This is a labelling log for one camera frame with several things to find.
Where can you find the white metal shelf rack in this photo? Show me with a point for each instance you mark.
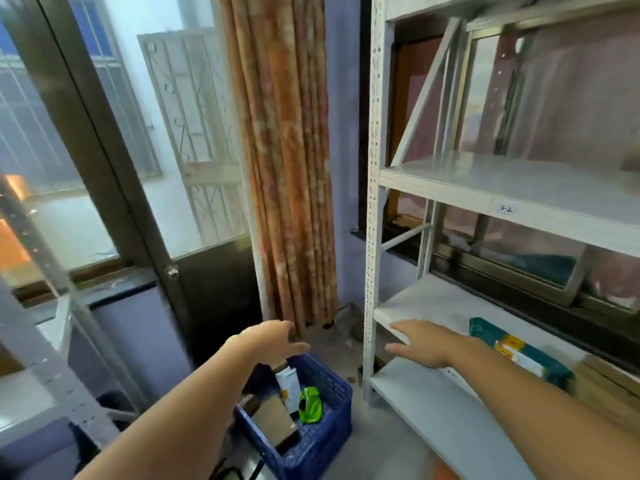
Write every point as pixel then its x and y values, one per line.
pixel 500 187

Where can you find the grey metal shelf rack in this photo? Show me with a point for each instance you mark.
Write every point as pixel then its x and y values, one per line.
pixel 40 354

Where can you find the person's right hand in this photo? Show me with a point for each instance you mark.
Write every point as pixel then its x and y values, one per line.
pixel 432 344

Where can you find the person's right forearm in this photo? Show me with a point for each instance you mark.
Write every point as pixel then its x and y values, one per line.
pixel 540 409

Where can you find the person's left forearm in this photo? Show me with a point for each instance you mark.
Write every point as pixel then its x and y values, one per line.
pixel 185 424

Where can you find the green packet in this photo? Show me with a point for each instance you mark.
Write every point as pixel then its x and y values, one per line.
pixel 310 405

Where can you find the white bottle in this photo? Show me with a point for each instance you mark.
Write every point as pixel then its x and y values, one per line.
pixel 289 389

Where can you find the round metal door lock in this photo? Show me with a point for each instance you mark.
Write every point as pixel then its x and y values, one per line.
pixel 172 271

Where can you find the person's left hand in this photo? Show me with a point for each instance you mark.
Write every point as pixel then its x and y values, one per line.
pixel 265 342

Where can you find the dark framed glass door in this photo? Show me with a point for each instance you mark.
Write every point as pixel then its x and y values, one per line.
pixel 125 194

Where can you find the brown cardboard box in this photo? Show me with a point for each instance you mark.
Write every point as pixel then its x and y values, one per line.
pixel 274 422

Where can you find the stack of brown cardboard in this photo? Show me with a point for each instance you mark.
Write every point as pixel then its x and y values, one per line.
pixel 607 394

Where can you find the white metal window grille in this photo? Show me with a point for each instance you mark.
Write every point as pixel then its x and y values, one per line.
pixel 200 139

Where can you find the person's right thumb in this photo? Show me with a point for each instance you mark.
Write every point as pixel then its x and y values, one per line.
pixel 398 349

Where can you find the teal wrapped package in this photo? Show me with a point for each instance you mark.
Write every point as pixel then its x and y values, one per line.
pixel 525 354

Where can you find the person's left thumb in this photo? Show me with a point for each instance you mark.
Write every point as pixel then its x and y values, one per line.
pixel 296 349

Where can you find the orange patterned curtain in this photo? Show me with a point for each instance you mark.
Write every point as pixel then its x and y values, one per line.
pixel 285 159

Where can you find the blue plastic crate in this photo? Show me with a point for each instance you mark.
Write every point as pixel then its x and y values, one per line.
pixel 322 444

